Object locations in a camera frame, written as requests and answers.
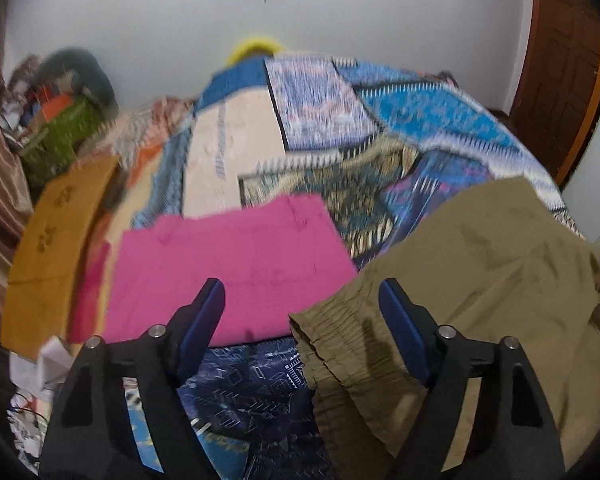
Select folded pink cloth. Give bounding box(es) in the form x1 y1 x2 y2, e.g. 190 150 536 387
68 193 359 348

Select green storage bag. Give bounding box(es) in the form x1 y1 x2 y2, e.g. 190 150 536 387
18 98 102 190

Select blue patchwork bedspread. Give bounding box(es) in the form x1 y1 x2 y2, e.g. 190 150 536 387
99 52 584 480

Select olive green pants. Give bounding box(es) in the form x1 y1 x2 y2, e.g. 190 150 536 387
290 178 600 479

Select brown wooden door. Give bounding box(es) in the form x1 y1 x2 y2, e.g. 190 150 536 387
510 0 600 188

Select yellow curved headboard tube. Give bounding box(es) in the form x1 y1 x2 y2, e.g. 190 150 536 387
225 36 285 67

